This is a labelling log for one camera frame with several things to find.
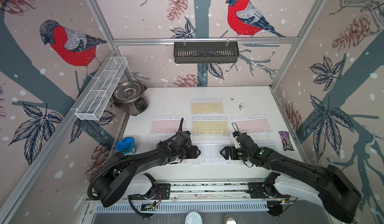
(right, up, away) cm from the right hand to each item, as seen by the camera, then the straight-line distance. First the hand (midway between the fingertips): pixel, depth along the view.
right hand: (226, 150), depth 85 cm
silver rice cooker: (-61, +32, +15) cm, 71 cm away
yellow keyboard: (-10, +25, +23) cm, 35 cm away
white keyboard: (-9, -1, +3) cm, 10 cm away
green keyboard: (+29, +2, +5) cm, 29 cm away
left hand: (-16, 0, -1) cm, 16 cm away
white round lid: (-19, -21, -22) cm, 36 cm away
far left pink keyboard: (-38, +12, +14) cm, 42 cm away
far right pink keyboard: (+21, +13, +14) cm, 28 cm away
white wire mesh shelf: (-69, +36, -5) cm, 78 cm away
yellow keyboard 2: (-8, +12, +13) cm, 19 cm away
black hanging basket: (-16, +65, +22) cm, 70 cm away
